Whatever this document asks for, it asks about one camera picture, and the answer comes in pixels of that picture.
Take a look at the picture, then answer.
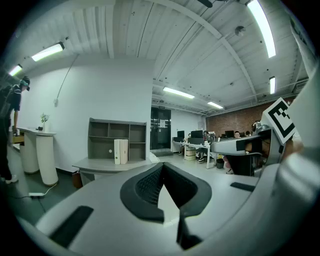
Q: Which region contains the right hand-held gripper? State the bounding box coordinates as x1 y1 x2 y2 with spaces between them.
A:
210 96 297 177

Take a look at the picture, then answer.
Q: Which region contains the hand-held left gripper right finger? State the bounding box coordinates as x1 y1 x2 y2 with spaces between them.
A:
163 161 261 251

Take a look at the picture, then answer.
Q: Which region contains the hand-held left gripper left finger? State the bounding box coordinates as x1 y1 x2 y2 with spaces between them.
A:
34 161 183 256

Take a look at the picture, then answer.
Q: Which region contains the person's right forearm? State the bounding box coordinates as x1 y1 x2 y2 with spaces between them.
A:
282 138 305 161

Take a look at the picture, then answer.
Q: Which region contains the white office desk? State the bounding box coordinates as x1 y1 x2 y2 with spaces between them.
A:
172 138 218 170

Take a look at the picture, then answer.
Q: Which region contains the dark desk partition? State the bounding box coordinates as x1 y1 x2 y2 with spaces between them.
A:
187 137 206 146

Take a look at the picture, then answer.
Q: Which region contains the brown waste bin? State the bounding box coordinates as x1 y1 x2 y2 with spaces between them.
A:
72 171 83 189

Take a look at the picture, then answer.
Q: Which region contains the grey wooden desk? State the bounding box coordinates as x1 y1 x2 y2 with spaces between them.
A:
71 156 154 187

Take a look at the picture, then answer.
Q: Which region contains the light storage crate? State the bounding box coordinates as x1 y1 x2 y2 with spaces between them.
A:
184 147 196 161

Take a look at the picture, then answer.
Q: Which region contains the white file binder green dot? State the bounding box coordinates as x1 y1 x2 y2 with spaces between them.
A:
113 139 121 165

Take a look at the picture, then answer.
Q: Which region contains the grey desk shelf unit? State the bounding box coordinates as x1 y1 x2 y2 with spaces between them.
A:
87 117 148 162

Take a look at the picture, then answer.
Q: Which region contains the beige file binder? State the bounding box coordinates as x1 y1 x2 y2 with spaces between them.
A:
119 139 129 165

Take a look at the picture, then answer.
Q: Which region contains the black double door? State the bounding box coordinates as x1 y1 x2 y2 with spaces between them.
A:
150 106 172 151

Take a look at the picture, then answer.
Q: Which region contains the white curved counter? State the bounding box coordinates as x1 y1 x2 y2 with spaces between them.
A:
16 126 60 187

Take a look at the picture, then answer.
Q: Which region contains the small plant in vase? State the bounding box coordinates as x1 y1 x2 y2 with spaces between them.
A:
39 112 51 133

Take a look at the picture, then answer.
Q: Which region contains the light wooden box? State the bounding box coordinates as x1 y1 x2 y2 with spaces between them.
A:
11 132 26 145

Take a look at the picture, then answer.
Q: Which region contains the round ceiling detector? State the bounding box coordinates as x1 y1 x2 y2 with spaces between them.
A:
234 25 247 38

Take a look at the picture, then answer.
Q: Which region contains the white power cable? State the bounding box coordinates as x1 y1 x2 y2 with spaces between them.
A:
42 184 58 196

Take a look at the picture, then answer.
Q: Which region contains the grey wall conduit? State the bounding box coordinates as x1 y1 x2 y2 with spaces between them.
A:
56 53 80 101

